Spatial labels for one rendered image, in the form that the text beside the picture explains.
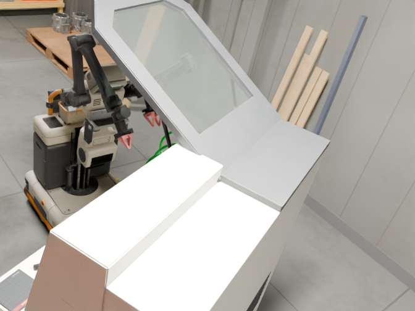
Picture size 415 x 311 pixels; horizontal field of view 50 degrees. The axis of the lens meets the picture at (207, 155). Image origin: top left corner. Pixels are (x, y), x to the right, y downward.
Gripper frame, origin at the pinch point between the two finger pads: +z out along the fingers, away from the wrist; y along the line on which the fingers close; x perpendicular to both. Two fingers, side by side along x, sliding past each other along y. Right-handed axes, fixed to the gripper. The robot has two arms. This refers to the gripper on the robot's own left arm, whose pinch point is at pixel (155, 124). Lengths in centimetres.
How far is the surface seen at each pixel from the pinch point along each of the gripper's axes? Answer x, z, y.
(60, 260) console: -35, 49, -100
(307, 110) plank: -14, -2, 184
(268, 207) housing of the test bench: -68, 53, -26
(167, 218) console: -54, 46, -70
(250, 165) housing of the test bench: -58, 35, -14
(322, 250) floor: 6, 118, 181
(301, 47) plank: -24, -55, 181
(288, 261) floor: 21, 116, 145
